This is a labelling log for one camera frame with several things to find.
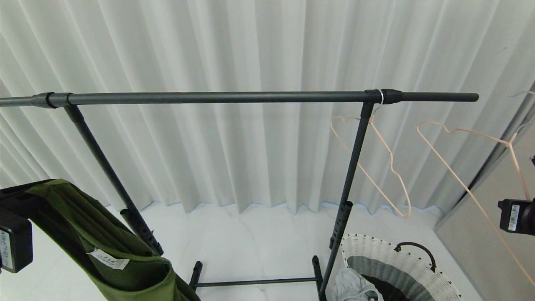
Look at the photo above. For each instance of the black clothes rack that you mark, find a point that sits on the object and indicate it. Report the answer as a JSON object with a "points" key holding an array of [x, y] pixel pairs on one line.
{"points": [[209, 98]]}

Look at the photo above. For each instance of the pink clothes hanger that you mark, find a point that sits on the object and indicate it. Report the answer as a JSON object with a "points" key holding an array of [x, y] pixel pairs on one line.
{"points": [[408, 213], [510, 145]]}

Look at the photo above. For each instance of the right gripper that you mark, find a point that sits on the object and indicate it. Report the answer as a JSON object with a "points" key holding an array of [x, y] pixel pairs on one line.
{"points": [[524, 215]]}

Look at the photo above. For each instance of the white curtain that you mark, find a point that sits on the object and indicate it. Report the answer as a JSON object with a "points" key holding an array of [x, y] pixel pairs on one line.
{"points": [[250, 42]]}

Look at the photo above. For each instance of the pale grey shorts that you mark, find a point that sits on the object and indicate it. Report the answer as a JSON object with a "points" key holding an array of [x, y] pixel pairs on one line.
{"points": [[351, 286]]}

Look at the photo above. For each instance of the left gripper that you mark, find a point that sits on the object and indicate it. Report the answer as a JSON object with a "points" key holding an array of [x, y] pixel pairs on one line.
{"points": [[23, 244]]}

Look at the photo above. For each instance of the white laundry basket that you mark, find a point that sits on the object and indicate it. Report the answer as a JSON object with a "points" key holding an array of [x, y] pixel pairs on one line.
{"points": [[376, 251]]}

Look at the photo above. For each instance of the green long-sleeved shirt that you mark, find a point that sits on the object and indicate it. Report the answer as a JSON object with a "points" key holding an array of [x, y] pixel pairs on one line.
{"points": [[83, 234]]}

